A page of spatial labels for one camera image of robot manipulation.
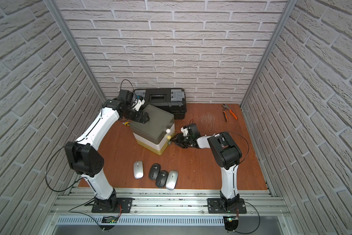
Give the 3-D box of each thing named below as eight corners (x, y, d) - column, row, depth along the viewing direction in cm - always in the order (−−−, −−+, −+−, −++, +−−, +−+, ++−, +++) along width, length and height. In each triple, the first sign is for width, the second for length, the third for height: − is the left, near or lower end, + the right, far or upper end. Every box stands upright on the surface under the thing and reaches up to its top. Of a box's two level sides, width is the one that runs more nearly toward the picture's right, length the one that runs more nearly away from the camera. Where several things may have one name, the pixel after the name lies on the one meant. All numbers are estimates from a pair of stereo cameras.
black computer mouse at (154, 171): (148, 179, 84) (148, 178, 82) (150, 164, 90) (150, 163, 88) (160, 179, 84) (159, 178, 82) (161, 164, 90) (161, 163, 88)
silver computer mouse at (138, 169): (134, 180, 84) (133, 179, 82) (133, 162, 91) (133, 161, 89) (144, 177, 85) (143, 176, 83) (142, 160, 92) (142, 159, 90)
